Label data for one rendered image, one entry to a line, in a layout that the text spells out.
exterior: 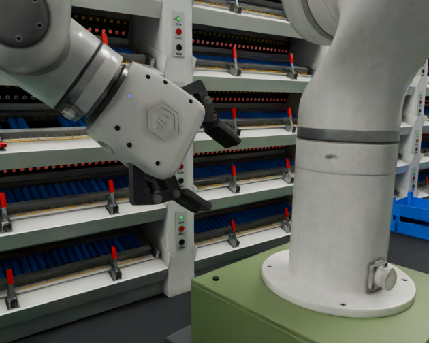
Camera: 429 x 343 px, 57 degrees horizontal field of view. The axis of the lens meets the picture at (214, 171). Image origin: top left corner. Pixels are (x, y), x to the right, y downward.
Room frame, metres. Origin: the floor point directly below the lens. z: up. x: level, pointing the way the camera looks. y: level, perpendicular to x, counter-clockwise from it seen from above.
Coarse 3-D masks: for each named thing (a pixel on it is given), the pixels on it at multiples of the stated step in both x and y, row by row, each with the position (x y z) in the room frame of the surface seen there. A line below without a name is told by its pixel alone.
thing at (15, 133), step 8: (40, 128) 0.99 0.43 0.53; (48, 128) 1.00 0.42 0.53; (56, 128) 1.01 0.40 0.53; (64, 128) 1.02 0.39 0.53; (72, 128) 1.03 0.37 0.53; (80, 128) 1.04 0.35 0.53; (8, 136) 0.94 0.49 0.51; (16, 136) 0.95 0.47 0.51; (24, 136) 0.96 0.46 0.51; (32, 136) 0.97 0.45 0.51; (40, 136) 0.98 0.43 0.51; (48, 136) 0.99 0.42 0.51; (56, 136) 1.00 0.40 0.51; (64, 136) 1.01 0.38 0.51; (72, 136) 1.02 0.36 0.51; (80, 136) 1.03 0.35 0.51
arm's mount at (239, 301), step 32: (256, 256) 0.57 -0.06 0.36; (192, 288) 0.48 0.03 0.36; (224, 288) 0.46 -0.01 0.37; (256, 288) 0.46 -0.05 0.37; (416, 288) 0.47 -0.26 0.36; (192, 320) 0.48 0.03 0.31; (224, 320) 0.44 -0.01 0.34; (256, 320) 0.40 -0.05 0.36; (288, 320) 0.39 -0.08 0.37; (320, 320) 0.39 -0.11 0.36; (352, 320) 0.39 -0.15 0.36; (384, 320) 0.39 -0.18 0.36; (416, 320) 0.39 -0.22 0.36
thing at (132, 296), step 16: (144, 288) 1.13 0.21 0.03; (160, 288) 1.17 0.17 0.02; (80, 304) 1.02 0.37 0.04; (96, 304) 1.04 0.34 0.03; (112, 304) 1.07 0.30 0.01; (32, 320) 0.94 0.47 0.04; (48, 320) 0.97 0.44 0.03; (64, 320) 0.99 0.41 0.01; (0, 336) 0.90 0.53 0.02; (16, 336) 0.92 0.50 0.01
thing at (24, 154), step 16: (16, 144) 0.94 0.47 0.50; (32, 144) 0.95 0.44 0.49; (48, 144) 0.97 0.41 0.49; (64, 144) 0.99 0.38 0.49; (80, 144) 1.01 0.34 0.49; (96, 144) 1.03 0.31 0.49; (0, 160) 0.89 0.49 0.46; (16, 160) 0.91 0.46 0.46; (32, 160) 0.93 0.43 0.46; (48, 160) 0.96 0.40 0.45; (64, 160) 0.98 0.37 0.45; (80, 160) 1.01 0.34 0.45; (96, 160) 1.03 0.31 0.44; (112, 160) 1.06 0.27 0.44
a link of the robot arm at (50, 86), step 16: (80, 32) 0.39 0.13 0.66; (80, 48) 0.38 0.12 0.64; (96, 48) 0.39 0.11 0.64; (64, 64) 0.37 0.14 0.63; (80, 64) 0.37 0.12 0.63; (16, 80) 0.37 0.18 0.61; (32, 80) 0.37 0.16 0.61; (48, 80) 0.37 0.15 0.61; (64, 80) 0.37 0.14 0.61; (48, 96) 0.38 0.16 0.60; (64, 96) 0.38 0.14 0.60
